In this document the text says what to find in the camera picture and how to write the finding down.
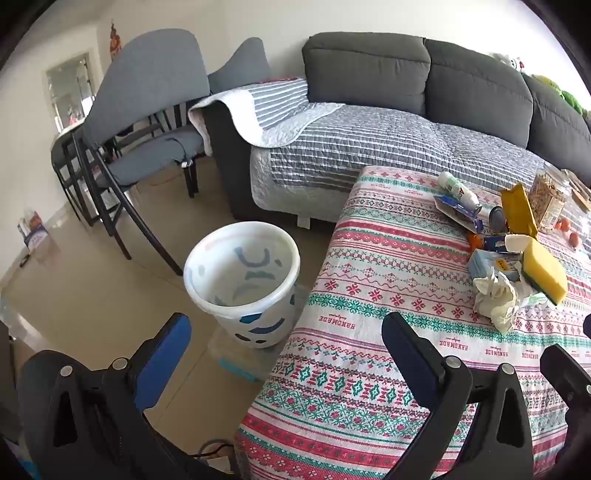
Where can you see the patterned red green tablecloth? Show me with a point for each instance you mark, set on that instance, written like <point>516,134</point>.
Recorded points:
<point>369,277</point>

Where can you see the clear plastic storage box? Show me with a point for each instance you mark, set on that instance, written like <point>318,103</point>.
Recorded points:
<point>235,362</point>

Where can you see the grey upholstered chair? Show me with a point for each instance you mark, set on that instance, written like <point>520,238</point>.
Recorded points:
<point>244,62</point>
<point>138,83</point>

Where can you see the dark grey sofa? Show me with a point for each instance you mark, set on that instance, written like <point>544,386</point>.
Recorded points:
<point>369,69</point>

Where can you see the glass door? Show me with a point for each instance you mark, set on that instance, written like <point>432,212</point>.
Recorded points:
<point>69,87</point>

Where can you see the white plastic bottle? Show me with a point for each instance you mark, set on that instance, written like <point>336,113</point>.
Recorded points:
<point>455,187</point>

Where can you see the white bin with blue shapes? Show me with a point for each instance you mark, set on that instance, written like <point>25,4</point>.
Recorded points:
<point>258,323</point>

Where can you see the white plush toy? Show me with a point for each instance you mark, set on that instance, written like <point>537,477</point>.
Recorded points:
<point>508,61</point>

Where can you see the glass jar with cereal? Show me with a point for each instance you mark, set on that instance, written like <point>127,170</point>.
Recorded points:
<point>547,198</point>

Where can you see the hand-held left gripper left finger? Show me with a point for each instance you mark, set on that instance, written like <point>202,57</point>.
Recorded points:
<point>166,364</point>

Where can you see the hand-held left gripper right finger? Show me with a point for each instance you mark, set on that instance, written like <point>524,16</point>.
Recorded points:
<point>408,355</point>

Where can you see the dark blue wrapper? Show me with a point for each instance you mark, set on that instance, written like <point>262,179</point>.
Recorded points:
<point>495,242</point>

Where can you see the black dining chair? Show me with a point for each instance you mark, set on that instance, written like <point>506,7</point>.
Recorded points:
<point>69,170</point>

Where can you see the red wall ornament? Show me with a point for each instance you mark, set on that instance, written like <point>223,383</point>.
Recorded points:
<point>114,39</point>

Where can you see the wooden box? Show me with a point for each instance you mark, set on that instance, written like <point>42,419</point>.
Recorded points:
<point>581,189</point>

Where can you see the grey striped quilt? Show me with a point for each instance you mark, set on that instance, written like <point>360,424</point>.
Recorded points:
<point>369,138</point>

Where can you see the small orange fruit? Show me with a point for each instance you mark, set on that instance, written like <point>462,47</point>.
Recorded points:
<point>575,239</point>
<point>562,224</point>

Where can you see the small black device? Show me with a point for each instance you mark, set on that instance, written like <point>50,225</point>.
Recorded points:
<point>24,262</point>

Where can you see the green plush toy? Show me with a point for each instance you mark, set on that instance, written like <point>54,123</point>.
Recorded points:
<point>561,92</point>

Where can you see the crumpled white tissue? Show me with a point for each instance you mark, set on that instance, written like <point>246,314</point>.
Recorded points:
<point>496,300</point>

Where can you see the orange plastic piece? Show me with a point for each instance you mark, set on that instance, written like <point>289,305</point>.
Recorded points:
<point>475,241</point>

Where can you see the yellow snack packet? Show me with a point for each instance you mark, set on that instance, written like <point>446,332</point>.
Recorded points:
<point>519,212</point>

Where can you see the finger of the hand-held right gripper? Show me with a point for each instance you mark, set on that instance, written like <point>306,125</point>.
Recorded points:
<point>565,374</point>
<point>587,326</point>

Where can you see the metal can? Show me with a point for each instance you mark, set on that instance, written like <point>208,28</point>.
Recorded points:
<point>497,217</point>

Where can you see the yellow green sponge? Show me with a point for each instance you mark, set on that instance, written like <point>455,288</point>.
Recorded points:
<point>545,270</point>

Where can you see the small printed cardboard box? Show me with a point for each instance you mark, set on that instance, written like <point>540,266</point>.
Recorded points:
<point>32,233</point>

